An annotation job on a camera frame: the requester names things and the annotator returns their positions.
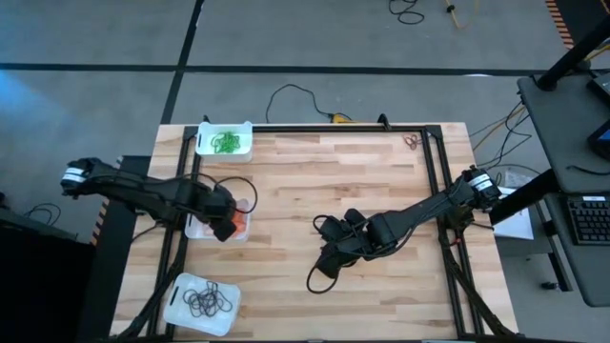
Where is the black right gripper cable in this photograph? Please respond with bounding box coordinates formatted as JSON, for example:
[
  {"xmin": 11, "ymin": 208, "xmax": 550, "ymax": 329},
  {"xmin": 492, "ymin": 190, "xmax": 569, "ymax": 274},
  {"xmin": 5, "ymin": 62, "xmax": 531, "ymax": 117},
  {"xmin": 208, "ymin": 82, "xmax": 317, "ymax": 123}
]
[{"xmin": 306, "ymin": 214, "xmax": 363, "ymax": 295}]

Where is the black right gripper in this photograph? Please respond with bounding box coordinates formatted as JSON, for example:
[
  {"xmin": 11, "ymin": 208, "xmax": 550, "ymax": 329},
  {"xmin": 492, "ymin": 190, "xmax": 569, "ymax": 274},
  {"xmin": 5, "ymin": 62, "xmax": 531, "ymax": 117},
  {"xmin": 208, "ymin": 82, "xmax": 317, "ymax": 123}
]
[{"xmin": 316, "ymin": 208, "xmax": 390, "ymax": 280}]

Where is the white paper sheet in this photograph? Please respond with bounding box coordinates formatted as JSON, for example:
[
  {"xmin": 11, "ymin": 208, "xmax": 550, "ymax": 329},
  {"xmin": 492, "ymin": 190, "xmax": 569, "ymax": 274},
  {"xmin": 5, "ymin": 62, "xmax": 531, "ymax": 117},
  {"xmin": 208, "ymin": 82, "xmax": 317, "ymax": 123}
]
[{"xmin": 493, "ymin": 171, "xmax": 535, "ymax": 241}]

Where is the black round pole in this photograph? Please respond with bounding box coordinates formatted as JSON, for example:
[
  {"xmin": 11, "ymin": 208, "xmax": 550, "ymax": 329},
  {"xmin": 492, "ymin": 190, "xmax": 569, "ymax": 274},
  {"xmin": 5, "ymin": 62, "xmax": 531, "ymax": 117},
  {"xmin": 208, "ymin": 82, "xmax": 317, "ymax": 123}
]
[{"xmin": 536, "ymin": 13, "xmax": 610, "ymax": 91}]

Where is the grey desk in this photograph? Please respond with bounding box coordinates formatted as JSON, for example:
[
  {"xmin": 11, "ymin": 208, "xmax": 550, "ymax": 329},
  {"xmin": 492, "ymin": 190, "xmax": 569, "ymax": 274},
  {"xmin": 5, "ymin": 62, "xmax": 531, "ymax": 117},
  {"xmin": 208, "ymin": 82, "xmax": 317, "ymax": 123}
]
[{"xmin": 517, "ymin": 73, "xmax": 610, "ymax": 309}]

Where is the black aluminium table frame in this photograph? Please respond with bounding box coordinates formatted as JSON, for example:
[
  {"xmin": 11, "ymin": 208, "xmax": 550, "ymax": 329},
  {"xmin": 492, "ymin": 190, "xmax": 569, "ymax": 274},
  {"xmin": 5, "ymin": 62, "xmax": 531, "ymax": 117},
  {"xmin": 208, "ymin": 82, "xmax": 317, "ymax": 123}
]
[{"xmin": 107, "ymin": 123, "xmax": 523, "ymax": 343}]

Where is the thin black cable bundle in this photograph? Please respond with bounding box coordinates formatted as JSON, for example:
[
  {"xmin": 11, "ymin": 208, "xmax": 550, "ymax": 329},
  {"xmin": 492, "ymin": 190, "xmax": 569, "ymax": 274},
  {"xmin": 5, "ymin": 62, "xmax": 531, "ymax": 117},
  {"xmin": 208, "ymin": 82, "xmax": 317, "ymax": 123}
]
[{"xmin": 476, "ymin": 100, "xmax": 538, "ymax": 176}]

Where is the black panel with hazard stripes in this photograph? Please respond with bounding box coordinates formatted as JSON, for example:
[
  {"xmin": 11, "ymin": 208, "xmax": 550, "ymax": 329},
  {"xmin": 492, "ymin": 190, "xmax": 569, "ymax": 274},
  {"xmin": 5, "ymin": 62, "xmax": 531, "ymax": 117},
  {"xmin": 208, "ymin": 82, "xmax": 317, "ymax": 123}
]
[{"xmin": 545, "ymin": 0, "xmax": 610, "ymax": 51}]

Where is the dark furniture block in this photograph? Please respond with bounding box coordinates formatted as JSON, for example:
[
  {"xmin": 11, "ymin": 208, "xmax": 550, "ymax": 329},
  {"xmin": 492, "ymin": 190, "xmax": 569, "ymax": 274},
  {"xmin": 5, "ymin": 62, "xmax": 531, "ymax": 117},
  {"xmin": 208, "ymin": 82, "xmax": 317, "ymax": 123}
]
[{"xmin": 0, "ymin": 192, "xmax": 94, "ymax": 343}]

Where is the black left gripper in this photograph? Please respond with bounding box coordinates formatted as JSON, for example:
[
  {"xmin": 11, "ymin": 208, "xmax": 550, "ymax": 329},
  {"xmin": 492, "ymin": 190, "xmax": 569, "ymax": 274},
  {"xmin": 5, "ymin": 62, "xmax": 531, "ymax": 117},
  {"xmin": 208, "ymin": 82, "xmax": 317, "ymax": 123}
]
[{"xmin": 197, "ymin": 184, "xmax": 238, "ymax": 243}]

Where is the black keyboard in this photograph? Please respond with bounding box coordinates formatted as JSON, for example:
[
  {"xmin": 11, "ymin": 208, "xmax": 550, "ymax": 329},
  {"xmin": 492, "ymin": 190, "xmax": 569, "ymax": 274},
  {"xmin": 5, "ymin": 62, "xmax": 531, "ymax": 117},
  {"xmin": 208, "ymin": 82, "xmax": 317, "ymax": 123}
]
[{"xmin": 565, "ymin": 194, "xmax": 610, "ymax": 247}]

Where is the yellow floor cable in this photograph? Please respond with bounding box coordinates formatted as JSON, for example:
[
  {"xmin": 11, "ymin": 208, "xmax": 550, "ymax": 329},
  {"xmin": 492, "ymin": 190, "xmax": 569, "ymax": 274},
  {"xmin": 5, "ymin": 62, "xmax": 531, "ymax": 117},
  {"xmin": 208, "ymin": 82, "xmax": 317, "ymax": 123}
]
[{"xmin": 445, "ymin": 0, "xmax": 480, "ymax": 30}]

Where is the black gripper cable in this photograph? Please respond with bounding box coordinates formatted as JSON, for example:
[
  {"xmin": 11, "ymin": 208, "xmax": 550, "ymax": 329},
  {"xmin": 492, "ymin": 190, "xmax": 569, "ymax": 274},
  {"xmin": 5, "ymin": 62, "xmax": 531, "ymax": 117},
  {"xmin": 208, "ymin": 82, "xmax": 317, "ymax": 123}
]
[
  {"xmin": 306, "ymin": 214, "xmax": 363, "ymax": 295},
  {"xmin": 188, "ymin": 172, "xmax": 259, "ymax": 215}
]

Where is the white plastic basket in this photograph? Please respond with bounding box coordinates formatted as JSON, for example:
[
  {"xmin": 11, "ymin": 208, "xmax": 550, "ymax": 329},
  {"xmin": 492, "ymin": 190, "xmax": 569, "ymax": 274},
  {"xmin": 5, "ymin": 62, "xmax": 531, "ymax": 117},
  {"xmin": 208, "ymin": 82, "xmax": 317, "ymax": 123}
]
[
  {"xmin": 184, "ymin": 197, "xmax": 253, "ymax": 243},
  {"xmin": 193, "ymin": 120, "xmax": 254, "ymax": 165},
  {"xmin": 162, "ymin": 272, "xmax": 243, "ymax": 339}
]

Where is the thin yellow cable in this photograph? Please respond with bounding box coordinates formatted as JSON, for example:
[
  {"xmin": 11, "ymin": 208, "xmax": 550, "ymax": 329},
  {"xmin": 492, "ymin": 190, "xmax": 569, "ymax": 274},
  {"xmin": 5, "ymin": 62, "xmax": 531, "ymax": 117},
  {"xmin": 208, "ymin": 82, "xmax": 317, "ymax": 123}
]
[{"xmin": 471, "ymin": 105, "xmax": 529, "ymax": 154}]

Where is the black coiled floor cable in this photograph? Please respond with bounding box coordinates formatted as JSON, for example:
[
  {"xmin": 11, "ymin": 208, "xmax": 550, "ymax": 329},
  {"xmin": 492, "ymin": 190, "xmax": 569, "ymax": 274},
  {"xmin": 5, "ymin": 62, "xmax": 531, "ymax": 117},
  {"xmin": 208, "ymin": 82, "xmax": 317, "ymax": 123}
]
[{"xmin": 388, "ymin": 0, "xmax": 425, "ymax": 26}]

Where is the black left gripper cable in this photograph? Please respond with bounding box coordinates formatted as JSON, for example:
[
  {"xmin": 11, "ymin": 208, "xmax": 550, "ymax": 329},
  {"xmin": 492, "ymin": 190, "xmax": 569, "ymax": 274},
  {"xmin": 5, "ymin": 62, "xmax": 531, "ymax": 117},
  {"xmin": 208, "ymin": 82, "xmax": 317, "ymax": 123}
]
[{"xmin": 188, "ymin": 172, "xmax": 259, "ymax": 215}]

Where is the short black desk cable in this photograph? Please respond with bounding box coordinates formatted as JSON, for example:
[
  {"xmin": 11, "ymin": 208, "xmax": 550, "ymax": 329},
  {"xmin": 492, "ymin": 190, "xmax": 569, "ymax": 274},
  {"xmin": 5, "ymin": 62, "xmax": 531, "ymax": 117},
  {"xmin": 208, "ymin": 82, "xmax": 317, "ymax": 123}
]
[{"xmin": 565, "ymin": 165, "xmax": 610, "ymax": 176}]

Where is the thin black floor cable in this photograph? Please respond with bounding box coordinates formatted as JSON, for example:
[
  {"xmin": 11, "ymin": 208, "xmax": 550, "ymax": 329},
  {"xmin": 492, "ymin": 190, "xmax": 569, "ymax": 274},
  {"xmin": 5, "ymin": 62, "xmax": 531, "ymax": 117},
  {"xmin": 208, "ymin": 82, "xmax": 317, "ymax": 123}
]
[{"xmin": 21, "ymin": 203, "xmax": 63, "ymax": 228}]

